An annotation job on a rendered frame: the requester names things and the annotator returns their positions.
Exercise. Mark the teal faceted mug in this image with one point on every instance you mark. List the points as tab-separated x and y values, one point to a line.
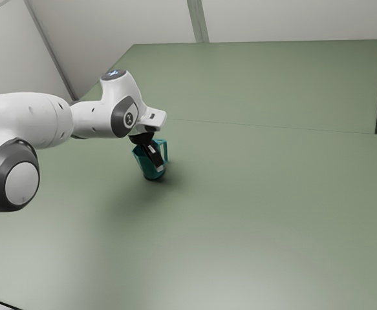
149	163

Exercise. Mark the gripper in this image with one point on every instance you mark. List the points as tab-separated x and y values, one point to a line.
140	138

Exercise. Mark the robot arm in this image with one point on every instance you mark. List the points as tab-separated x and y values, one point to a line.
46	119

